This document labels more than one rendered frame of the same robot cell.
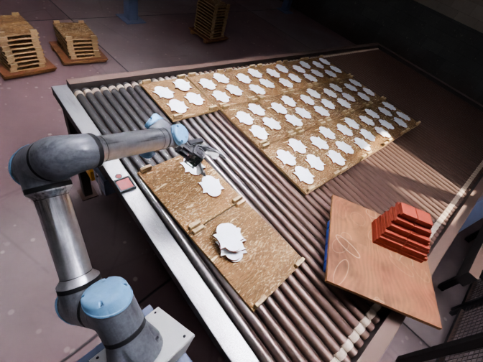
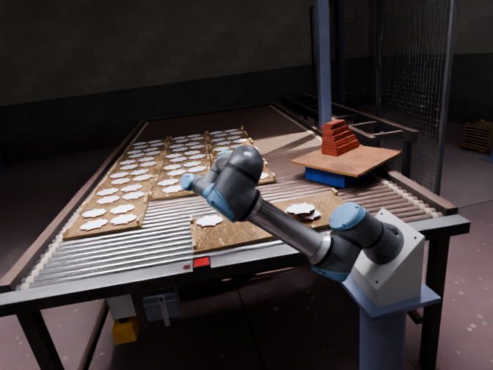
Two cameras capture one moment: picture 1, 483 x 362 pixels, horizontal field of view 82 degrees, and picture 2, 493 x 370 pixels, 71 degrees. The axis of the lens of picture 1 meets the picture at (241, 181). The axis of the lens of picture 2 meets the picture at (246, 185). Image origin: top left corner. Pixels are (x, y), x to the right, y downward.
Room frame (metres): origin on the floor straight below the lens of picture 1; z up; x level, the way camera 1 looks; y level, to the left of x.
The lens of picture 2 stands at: (-0.39, 1.11, 1.74)
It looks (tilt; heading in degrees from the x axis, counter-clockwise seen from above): 21 degrees down; 321
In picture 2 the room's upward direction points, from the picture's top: 7 degrees counter-clockwise
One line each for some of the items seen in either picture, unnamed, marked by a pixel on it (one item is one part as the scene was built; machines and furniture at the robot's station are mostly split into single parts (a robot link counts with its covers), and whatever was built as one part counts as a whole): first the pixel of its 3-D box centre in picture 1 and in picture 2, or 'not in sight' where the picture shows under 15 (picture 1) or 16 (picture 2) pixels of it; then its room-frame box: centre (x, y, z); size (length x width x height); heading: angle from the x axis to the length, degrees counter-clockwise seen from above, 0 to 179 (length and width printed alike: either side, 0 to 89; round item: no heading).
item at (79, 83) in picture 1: (285, 59); (113, 161); (2.93, 0.05, 0.90); 4.04 x 0.06 x 0.10; 146
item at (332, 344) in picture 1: (203, 188); (235, 226); (0.92, 0.17, 0.90); 1.95 x 0.05 x 0.05; 56
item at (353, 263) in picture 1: (379, 253); (345, 157); (0.85, -0.72, 1.03); 0.50 x 0.50 x 0.02; 89
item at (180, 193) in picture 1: (191, 187); (232, 227); (0.88, 0.22, 0.93); 0.41 x 0.35 x 0.02; 60
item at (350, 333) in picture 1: (218, 181); (232, 217); (1.00, 0.12, 0.90); 1.95 x 0.05 x 0.05; 56
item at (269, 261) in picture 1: (247, 248); (310, 211); (0.67, -0.14, 0.93); 0.41 x 0.35 x 0.02; 60
